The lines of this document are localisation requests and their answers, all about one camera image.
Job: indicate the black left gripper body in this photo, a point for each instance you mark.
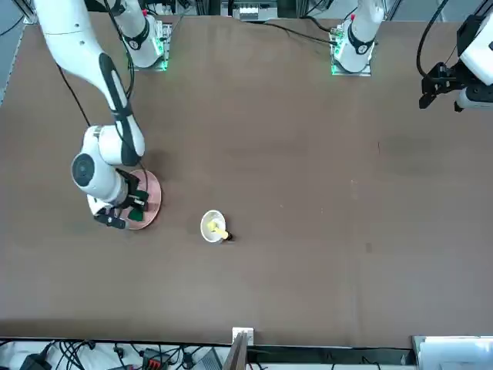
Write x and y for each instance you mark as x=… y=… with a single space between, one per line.
x=452 y=79

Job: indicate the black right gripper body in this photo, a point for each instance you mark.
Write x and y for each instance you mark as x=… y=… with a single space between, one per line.
x=129 y=185

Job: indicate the green and yellow sponge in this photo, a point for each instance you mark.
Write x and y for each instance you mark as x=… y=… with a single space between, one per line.
x=135 y=215

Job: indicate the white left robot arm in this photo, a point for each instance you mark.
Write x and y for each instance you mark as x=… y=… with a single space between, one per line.
x=360 y=42

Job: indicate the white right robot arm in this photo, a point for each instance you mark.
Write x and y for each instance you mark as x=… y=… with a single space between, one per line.
x=96 y=46

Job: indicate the pink plate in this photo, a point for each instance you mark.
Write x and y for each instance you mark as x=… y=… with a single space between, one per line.
x=155 y=189

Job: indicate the yellow spoon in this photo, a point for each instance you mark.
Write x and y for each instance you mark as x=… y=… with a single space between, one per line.
x=221 y=232

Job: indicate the red and black power strip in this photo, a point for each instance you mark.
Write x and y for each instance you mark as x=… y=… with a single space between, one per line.
x=151 y=362

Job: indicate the large black power adapter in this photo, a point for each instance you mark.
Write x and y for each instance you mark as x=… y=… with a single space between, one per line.
x=34 y=362

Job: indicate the white power strip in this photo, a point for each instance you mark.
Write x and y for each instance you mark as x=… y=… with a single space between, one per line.
x=250 y=13

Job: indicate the black wrist mount block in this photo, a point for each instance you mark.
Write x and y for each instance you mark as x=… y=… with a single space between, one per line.
x=111 y=221

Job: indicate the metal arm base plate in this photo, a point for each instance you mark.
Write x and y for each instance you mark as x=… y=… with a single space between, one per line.
x=366 y=73
x=154 y=69

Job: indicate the white corner bracket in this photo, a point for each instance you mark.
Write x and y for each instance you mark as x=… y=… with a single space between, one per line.
x=250 y=337

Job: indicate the aluminium frame post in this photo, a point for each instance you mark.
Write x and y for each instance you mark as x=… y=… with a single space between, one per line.
x=237 y=354

